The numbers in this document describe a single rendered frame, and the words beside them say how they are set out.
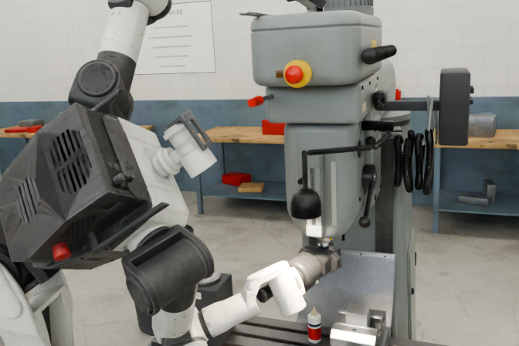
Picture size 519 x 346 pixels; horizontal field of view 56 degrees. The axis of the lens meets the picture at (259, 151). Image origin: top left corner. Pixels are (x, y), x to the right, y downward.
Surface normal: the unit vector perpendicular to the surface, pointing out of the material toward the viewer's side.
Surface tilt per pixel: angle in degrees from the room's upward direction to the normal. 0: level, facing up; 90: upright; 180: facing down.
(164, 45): 90
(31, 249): 74
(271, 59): 90
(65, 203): 64
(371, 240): 90
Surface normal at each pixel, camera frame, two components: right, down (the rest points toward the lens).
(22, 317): -0.13, 0.22
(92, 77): 0.04, -0.29
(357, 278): -0.33, -0.26
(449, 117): -0.35, 0.22
